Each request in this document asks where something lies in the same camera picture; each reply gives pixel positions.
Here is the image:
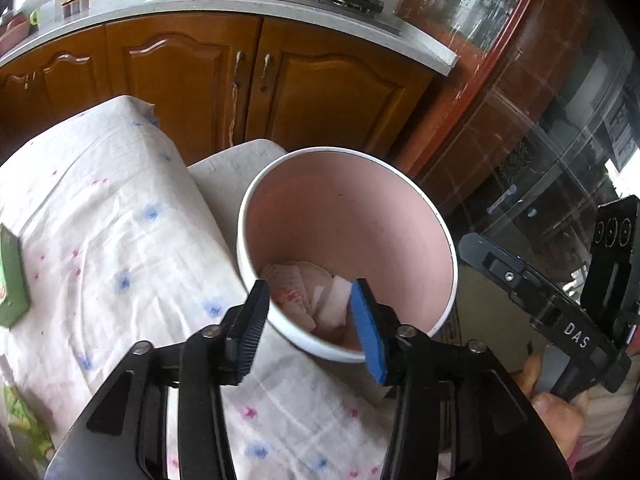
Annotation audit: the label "person's right hand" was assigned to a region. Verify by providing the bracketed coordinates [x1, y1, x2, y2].
[514, 355, 591, 462]

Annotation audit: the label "grey kitchen countertop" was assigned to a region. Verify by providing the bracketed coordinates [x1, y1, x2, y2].
[0, 0, 459, 79]

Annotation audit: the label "white bucket with pink inside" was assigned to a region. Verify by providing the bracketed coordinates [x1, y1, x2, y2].
[236, 146, 459, 364]

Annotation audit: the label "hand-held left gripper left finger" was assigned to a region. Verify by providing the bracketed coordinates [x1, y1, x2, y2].
[42, 279, 271, 480]

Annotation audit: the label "white cloth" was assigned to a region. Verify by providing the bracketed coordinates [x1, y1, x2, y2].
[187, 139, 289, 261]

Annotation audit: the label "wooden lower cabinets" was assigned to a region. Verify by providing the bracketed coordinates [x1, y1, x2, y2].
[0, 12, 437, 167]

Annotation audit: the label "green box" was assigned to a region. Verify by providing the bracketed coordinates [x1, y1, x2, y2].
[0, 224, 32, 330]

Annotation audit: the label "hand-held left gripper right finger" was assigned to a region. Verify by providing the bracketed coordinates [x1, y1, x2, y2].
[349, 277, 574, 480]

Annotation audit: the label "pink basin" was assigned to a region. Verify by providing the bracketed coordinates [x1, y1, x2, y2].
[0, 11, 32, 47]

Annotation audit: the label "paper wrapper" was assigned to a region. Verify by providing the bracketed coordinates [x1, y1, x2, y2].
[261, 261, 332, 333]

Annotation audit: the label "wooden glass door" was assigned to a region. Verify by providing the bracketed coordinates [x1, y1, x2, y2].
[394, 0, 640, 313]

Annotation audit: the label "white foam piece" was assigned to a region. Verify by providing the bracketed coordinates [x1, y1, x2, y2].
[312, 275, 355, 337]

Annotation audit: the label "white floral tablecloth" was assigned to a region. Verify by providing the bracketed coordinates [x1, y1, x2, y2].
[0, 95, 401, 480]

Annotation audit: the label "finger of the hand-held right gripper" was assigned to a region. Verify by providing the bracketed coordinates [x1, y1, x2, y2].
[458, 232, 501, 274]

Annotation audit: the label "green printed packet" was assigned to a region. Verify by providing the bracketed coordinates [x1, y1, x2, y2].
[0, 384, 57, 467]

